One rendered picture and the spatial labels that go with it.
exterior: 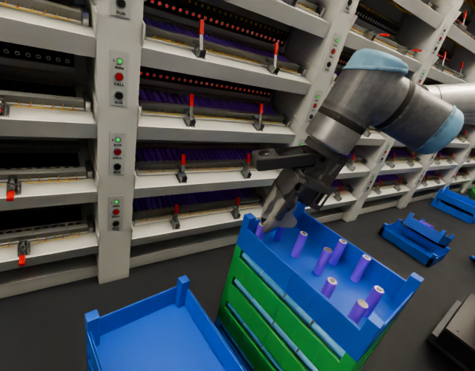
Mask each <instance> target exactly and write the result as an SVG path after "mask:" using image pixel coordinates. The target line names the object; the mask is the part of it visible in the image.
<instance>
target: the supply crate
mask: <svg viewBox="0 0 475 371"><path fill-rule="evenodd" d="M296 205H297V207H296V209H295V211H294V213H293V216H294V217H295V218H296V219H297V221H298V223H297V224H296V225H295V226H294V227H292V228H289V227H286V229H285V231H284V234H283V237H282V239H281V241H276V240H275V239H274V236H275V232H276V230H277V228H278V227H274V228H273V229H272V230H271V231H270V232H268V233H265V234H264V237H263V239H262V240H261V239H260V238H259V237H258V236H257V235H256V229H257V227H258V223H259V222H260V219H257V220H256V217H255V216H254V215H252V213H247V214H245V215H244V217H243V220H242V225H241V228H240V231H239V236H238V239H237V242H236V244H237V245H238V246H239V247H240V248H241V249H242V250H243V251H244V252H245V253H246V254H247V255H248V256H249V257H250V258H251V259H252V260H253V261H254V262H255V263H256V264H257V265H258V266H259V267H260V268H261V269H262V270H263V271H264V272H266V273H267V274H268V275H269V276H270V277H271V278H272V279H273V280H274V281H275V282H276V283H277V284H278V285H279V286H280V287H281V288H282V289H283V290H284V291H285V292H286V293H287V294H288V295H289V296H290V297H291V298H292V299H293V300H294V301H295V302H296V303H297V304H298V305H299V306H300V307H301V308H302V309H303V310H304V311H305V312H306V313H307V314H308V315H309V316H310V317H311V318H312V319H313V320H314V321H315V322H316V323H317V324H318V325H319V326H320V327H321V328H322V329H323V330H324V331H325V332H326V333H327V334H328V335H329V336H330V337H331V338H332V339H333V340H334V341H335V342H336V343H337V344H338V345H339V346H340V347H341V348H342V349H343V350H344V351H345V352H346V353H347V354H348V355H349V356H350V357H351V358H352V359H353V360H354V361H355V362H356V363H358V361H359V360H360V359H361V358H362V357H363V355H364V354H366V352H367V351H368V350H369V349H370V347H371V346H372V345H373V344H374V343H375V341H376V340H377V339H378V338H379V337H380V335H382V334H383V332H384V331H385V330H386V329H387V327H388V326H389V325H390V324H391V323H392V321H393V320H394V319H395V318H396V317H397V316H398V315H399V314H400V312H401V311H402V310H403V309H404V307H405V306H406V304H407V303H408V302H409V300H410V299H411V298H412V296H413V294H414V293H415V292H416V291H417V289H418V287H419V286H420V285H421V284H422V282H423V281H424V278H422V277H421V276H420V275H418V274H416V273H415V272H413V273H412V274H411V275H410V276H409V278H408V279H407V280H405V279H404V278H402V277H401V276H400V275H398V274H396V273H395V272H394V271H392V270H391V269H389V268H387V267H386V266H385V265H383V264H381V263H380V262H378V261H377V260H376V259H375V258H373V257H371V256H370V255H368V254H367V253H366V252H364V251H362V250H361V249H359V248H358V247H356V246H355V245H353V244H352V243H350V242H349V241H347V240H346V239H344V238H343V237H341V236H340V235H339V234H337V233H335V232H334V231H333V230H331V229H330V228H328V227H326V226H325V225H324V224H322V223H321V222H319V221H317V220H316V219H315V218H313V217H312V216H310V215H309V214H307V213H306V212H305V211H304V209H305V207H306V206H305V205H303V204H300V202H298V201H297V204H296ZM300 231H305V232H307V233H308V236H307V239H306V242H305V244H304V245H303V249H302V251H301V253H300V256H299V258H293V257H292V256H291V253H292V250H293V248H294V245H295V242H296V241H297V238H298V235H299V232H300ZM339 239H344V240H346V241H347V245H346V247H345V249H344V251H343V253H342V255H341V257H340V259H339V261H338V263H337V265H336V266H332V265H330V263H329V262H328V263H327V264H326V267H325V269H324V271H323V273H322V275H321V276H317V275H316V274H315V273H314V272H313V270H314V268H315V266H316V263H317V261H318V259H319V257H320V254H321V252H322V251H323V248H324V247H329V248H331V249H332V251H334V248H335V247H336V245H337V242H338V241H339ZM332 253H333V252H332ZM364 254H365V255H368V256H370V257H371V261H370V263H369V265H368V266H367V269H366V270H365V272H364V274H363V276H362V277H361V279H360V281H359V282H358V283H354V282H353V281H352V280H351V275H352V273H353V271H354V269H355V268H356V265H357V264H358V262H359V260H360V258H361V257H362V255H364ZM327 277H332V278H334V279H335V280H336V281H337V286H336V288H335V290H334V291H333V293H332V295H331V297H330V299H328V298H327V297H326V296H325V295H324V294H322V293H321V292H320V291H321V289H322V287H323V285H324V283H325V281H326V279H327ZM374 286H380V287H382V288H383V290H384V294H383V296H382V298H381V299H380V301H379V302H378V304H377V306H376V307H375V308H374V310H373V312H372V313H371V315H370V316H369V317H368V318H366V317H362V319H361V320H360V322H359V324H356V323H355V322H354V321H353V320H352V319H351V318H350V317H348V315H349V313H350V311H351V309H352V308H353V306H354V304H355V303H356V301H357V300H358V299H362V300H364V301H365V300H366V299H367V296H368V295H369V293H370V292H371V290H372V288H373V287H374Z"/></svg>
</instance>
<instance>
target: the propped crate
mask: <svg viewBox="0 0 475 371"><path fill-rule="evenodd" d="M413 216H414V214H413V213H411V212H410V214H409V215H408V217H407V218H406V219H405V220H404V222H403V223H404V224H405V225H407V226H408V227H411V228H412V229H413V230H416V231H417V232H419V233H420V234H422V235H424V236H425V237H427V238H429V239H431V240H432V241H434V242H436V243H437V244H441V245H443V246H448V245H449V244H450V243H451V241H452V240H453V239H454V237H455V236H454V235H452V234H451V235H450V236H449V237H448V236H445V234H446V233H447V232H446V231H444V230H442V231H441V232H438V231H436V230H435V229H431V228H430V227H427V226H426V225H424V224H422V223H421V222H419V221H418V220H417V219H414V218H412V217H413Z"/></svg>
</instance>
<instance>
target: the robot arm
mask: <svg viewBox="0 0 475 371"><path fill-rule="evenodd" d="M408 69H409V67H408V65H407V64H406V63H405V62H403V61H402V60H401V59H399V58H397V57H395V56H393V55H391V54H388V53H386V52H381V51H379V50H375V49H360V50H358V51H356V52H355V53H354V54H353V55H352V57H351V58H350V60H349V61H348V63H347V64H346V66H344V67H343V68H342V72H341V74H340V75H339V77H338V78H337V81H336V82H335V83H334V85H333V87H332V88H331V90H330V91H329V93H328V95H327V97H326V98H325V100H324V101H323V103H322V104H321V106H320V108H319V110H318V111H317V112H316V114H315V115H314V118H313V119H312V120H311V122H310V124H309V125H308V127H307V128H306V133H307V134H308V135H310V136H307V138H306V140H305V141H304V142H305V143H306V144H307V145H308V146H307V145H303V146H289V147H282V148H275V149H262V150H255V151H252V153H251V161H252V163H253V165H254V166H255V168H256V169H257V171H259V172H260V171H267V170H273V169H283V170H282V171H281V172H280V174H279V175H278V176H277V177H276V179H275V181H274V182H273V184H272V186H271V188H270V190H269V193H268V195H267V198H266V201H265V203H264V207H263V210H262V212H261V218H260V222H263V233H268V232H270V231H271V230H272V229H273V228H274V227H289V228H292V227H294V226H295V225H296V224H297V223H298V221H297V219H296V218H295V217H294V216H293V213H294V211H295V209H296V207H297V205H296V204H297V201H298V202H300V204H303V205H306V206H308V207H310V208H313V209H315V210H317V211H319V210H320V209H321V208H322V206H323V205H324V203H325V202H326V200H327V199H328V198H329V197H330V195H331V194H332V192H333V191H334V190H333V188H332V187H331V184H332V183H333V181H334V180H335V178H336V177H337V175H338V174H339V173H340V171H341V170H342V168H343V167H344V165H345V164H346V163H347V162H348V160H347V159H345V158H343V157H342V156H341V154H343V155H349V153H350V152H351V150H352V149H353V148H354V146H355V145H356V143H357V141H358V140H359V139H360V138H361V136H362V134H363V133H364V132H365V130H366V129H367V128H368V126H369V125H370V126H373V127H375V128H376V129H377V130H380V131H381V132H383V133H385V134H386V135H388V136H390V137H391V138H394V139H395V140H397V141H399V142H401V143H402V144H404V145H406V146H408V147H409V148H411V149H412V151H414V152H419V153H421V154H423V155H429V154H433V153H435V152H438V151H440V150H441V149H443V148H444V147H446V146H447V145H448V144H450V143H451V141H452V140H454V138H455V137H456V136H457V135H458V133H459V132H460V130H461V129H462V126H463V125H464V124H475V82H470V83H457V84H444V85H418V84H416V83H414V82H413V81H411V80H410V79H407V78H406V77H405V76H404V75H405V74H407V73H408ZM309 146H310V147H311V148H310V147H309ZM340 153H341V154H340ZM325 194H327V197H326V198H325V199H324V200H323V202H322V203H321V205H318V204H319V203H320V201H321V199H322V198H323V197H324V196H325Z"/></svg>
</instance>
